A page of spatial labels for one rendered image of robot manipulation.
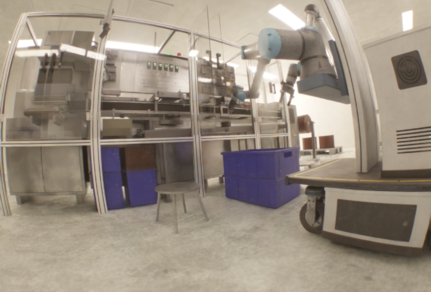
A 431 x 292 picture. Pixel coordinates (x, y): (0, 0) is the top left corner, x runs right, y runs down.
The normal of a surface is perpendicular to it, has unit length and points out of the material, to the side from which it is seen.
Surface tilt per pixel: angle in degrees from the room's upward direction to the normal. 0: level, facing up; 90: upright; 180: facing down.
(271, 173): 90
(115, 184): 90
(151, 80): 90
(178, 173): 90
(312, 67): 70
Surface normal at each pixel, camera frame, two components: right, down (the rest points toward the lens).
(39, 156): 0.57, -0.11
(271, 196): -0.80, 0.01
